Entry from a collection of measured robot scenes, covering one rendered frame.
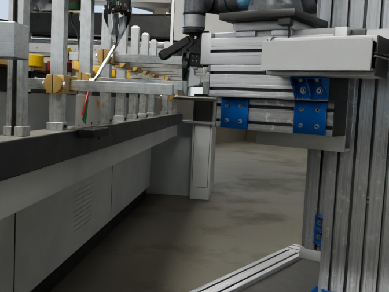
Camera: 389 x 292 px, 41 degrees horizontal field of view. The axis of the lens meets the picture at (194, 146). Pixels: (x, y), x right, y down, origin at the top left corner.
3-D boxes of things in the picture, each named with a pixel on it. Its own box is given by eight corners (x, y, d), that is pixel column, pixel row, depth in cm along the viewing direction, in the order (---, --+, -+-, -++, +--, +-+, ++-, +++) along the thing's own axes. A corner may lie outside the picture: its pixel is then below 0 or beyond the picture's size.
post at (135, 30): (136, 130, 246) (140, 26, 241) (135, 130, 242) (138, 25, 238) (129, 129, 246) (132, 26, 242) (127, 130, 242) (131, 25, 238)
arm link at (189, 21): (181, 14, 163) (183, 18, 172) (180, 28, 164) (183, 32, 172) (205, 14, 163) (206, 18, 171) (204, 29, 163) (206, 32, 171)
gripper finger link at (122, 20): (118, 41, 167) (118, 12, 167) (116, 43, 173) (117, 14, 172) (127, 42, 168) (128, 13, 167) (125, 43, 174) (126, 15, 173)
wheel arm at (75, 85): (173, 98, 146) (173, 83, 146) (171, 98, 143) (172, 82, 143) (24, 91, 150) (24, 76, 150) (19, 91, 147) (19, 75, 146)
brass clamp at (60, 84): (79, 94, 152) (79, 77, 152) (63, 93, 139) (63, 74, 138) (58, 93, 153) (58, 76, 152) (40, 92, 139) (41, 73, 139)
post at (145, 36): (146, 127, 270) (149, 33, 266) (145, 127, 267) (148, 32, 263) (139, 127, 271) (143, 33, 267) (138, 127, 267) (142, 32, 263)
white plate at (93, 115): (100, 125, 179) (101, 95, 178) (76, 128, 153) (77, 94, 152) (99, 124, 179) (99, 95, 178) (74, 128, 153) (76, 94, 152)
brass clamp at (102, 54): (120, 65, 201) (120, 52, 200) (111, 62, 187) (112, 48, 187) (104, 65, 201) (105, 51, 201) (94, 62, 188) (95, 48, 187)
